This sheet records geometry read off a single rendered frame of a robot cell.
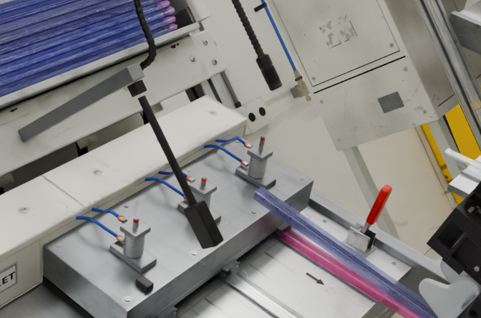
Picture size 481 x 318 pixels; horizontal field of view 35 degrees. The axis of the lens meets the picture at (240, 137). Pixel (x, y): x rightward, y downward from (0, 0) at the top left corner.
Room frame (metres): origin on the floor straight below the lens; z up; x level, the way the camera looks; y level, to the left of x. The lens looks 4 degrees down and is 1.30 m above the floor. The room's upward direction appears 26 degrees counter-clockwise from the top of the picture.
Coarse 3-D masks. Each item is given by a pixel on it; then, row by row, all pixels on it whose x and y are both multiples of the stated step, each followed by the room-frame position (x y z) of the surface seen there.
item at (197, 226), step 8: (192, 208) 0.75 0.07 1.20; (200, 208) 0.74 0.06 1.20; (208, 208) 0.75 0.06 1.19; (192, 216) 0.75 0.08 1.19; (200, 216) 0.74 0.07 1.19; (208, 216) 0.75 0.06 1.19; (192, 224) 0.75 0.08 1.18; (200, 224) 0.74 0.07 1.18; (208, 224) 0.74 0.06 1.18; (200, 232) 0.75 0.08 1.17; (208, 232) 0.74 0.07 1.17; (216, 232) 0.75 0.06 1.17; (200, 240) 0.75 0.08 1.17; (208, 240) 0.74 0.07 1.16; (216, 240) 0.74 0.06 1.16
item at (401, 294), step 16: (256, 192) 0.84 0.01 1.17; (272, 208) 0.83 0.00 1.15; (288, 208) 0.82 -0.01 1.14; (304, 224) 0.81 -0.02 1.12; (320, 240) 0.79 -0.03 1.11; (336, 240) 0.79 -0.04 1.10; (336, 256) 0.79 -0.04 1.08; (352, 256) 0.78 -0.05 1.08; (368, 272) 0.76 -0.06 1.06; (384, 272) 0.77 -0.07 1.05; (384, 288) 0.76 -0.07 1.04; (400, 288) 0.75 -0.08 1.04; (416, 304) 0.74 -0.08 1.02
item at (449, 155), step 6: (450, 150) 1.10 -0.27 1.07; (444, 156) 1.10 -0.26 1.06; (450, 156) 1.10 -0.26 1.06; (456, 156) 1.09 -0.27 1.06; (462, 156) 1.09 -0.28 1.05; (456, 162) 1.09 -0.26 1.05; (462, 162) 1.09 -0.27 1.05; (468, 162) 1.08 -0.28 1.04; (474, 162) 1.08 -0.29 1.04; (468, 168) 1.08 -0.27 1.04; (474, 168) 1.08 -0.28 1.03; (480, 168) 1.07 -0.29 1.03; (480, 174) 1.07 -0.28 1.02
